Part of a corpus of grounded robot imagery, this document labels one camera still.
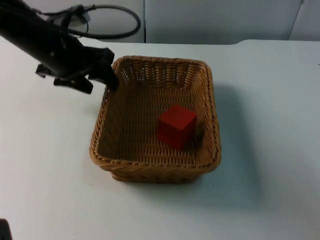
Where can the red cube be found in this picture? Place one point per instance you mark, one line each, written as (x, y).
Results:
(176, 127)

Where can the pale brown wicker basket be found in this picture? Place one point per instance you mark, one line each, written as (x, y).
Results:
(140, 130)

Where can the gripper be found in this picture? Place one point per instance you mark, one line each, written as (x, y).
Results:
(91, 58)

